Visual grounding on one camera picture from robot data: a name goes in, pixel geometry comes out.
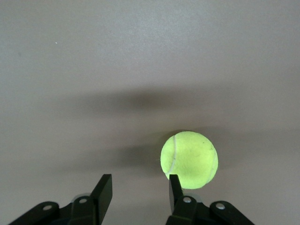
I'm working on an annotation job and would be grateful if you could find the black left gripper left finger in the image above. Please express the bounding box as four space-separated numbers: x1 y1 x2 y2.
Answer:
9 173 113 225

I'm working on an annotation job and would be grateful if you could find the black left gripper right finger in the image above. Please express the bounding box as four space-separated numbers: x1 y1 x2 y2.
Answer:
165 174 255 225

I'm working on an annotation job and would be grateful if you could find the yellow-green tennis ball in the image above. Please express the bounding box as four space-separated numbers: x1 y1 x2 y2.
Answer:
160 130 219 189

